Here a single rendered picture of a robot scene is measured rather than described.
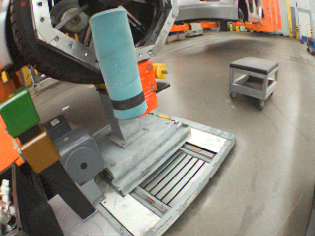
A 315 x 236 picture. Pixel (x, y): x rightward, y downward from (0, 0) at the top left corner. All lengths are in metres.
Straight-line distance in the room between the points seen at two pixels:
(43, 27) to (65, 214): 0.40
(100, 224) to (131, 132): 0.58
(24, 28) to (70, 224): 0.48
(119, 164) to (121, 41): 0.48
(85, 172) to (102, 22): 0.48
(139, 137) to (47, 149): 0.63
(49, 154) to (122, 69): 0.24
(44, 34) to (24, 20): 0.12
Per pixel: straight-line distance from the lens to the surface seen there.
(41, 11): 0.45
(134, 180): 0.73
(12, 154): 0.36
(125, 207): 0.73
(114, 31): 0.36
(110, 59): 0.36
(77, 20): 0.99
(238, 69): 1.41
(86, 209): 0.27
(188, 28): 4.73
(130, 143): 0.76
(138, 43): 0.67
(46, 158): 0.20
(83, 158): 0.59
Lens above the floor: 0.68
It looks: 30 degrees down
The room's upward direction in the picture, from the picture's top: 11 degrees counter-clockwise
